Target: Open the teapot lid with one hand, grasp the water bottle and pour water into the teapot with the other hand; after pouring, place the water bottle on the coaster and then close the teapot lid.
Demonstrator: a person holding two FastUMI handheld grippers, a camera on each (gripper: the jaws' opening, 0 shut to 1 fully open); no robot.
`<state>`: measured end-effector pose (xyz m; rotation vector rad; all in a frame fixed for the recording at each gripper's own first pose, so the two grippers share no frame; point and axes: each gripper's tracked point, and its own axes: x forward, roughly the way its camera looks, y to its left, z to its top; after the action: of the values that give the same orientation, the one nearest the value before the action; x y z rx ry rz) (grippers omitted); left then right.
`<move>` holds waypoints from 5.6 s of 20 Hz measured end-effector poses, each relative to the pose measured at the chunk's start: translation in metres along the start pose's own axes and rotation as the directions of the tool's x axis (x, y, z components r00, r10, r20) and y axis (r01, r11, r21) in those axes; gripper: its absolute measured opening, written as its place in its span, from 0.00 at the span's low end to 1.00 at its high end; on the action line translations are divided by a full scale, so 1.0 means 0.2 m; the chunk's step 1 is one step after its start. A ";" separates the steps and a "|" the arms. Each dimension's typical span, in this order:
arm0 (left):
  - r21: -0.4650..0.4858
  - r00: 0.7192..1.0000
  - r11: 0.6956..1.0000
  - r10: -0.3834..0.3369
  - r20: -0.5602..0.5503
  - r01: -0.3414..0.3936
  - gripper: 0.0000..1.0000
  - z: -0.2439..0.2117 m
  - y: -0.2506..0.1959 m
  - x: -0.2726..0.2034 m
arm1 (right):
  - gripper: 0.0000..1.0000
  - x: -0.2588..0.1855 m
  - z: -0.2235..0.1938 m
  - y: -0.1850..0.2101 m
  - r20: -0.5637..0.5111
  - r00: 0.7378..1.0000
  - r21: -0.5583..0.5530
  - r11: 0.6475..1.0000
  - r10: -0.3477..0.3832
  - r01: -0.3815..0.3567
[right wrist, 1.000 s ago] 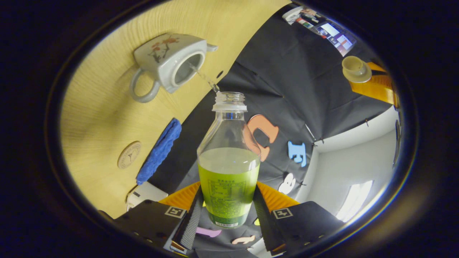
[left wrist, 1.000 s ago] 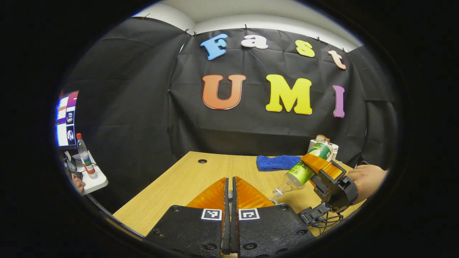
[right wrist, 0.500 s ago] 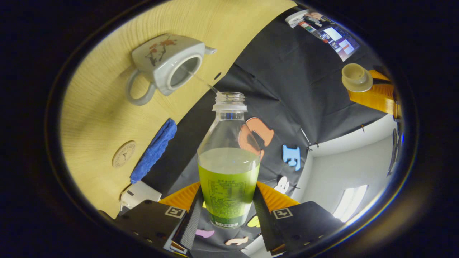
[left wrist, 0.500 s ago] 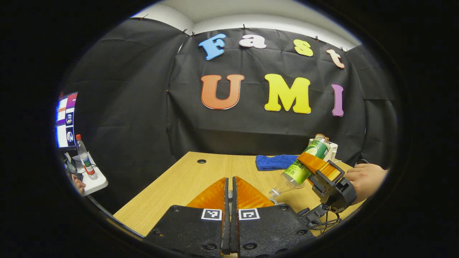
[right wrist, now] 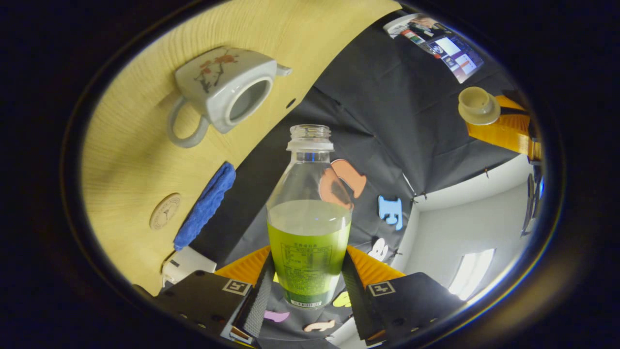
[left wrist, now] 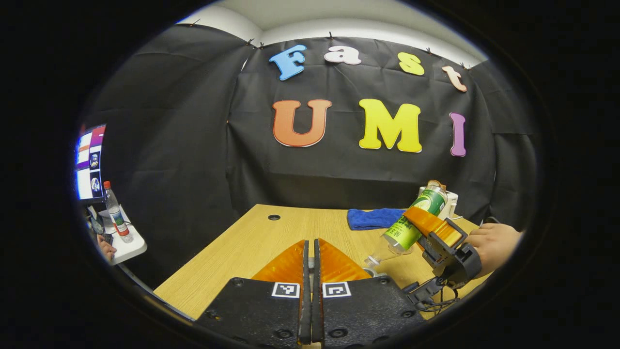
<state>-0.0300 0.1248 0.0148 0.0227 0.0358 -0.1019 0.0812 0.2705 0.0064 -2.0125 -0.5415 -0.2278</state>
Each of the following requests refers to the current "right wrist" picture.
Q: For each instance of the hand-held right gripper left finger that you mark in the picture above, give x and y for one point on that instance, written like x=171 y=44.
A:
x=259 y=298

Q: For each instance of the clear water bottle green label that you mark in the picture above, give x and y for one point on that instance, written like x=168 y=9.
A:
x=308 y=232

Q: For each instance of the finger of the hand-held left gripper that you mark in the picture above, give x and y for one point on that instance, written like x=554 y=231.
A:
x=508 y=135

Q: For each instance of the blue towel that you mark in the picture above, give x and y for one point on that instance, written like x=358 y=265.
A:
x=206 y=206

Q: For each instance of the white toaster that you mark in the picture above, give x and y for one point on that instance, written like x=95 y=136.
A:
x=186 y=264

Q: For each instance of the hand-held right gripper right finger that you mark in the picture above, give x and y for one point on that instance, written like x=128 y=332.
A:
x=357 y=300

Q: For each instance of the computer monitor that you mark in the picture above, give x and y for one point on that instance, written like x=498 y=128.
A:
x=445 y=46

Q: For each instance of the round wooden coaster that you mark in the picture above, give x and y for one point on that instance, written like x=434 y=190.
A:
x=165 y=212

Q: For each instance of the black backdrop cloth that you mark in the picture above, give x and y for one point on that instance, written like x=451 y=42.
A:
x=378 y=97

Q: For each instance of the white ceramic teacup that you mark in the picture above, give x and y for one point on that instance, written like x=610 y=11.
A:
x=213 y=82

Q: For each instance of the ceiling light panel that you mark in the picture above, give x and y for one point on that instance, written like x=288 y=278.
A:
x=471 y=272

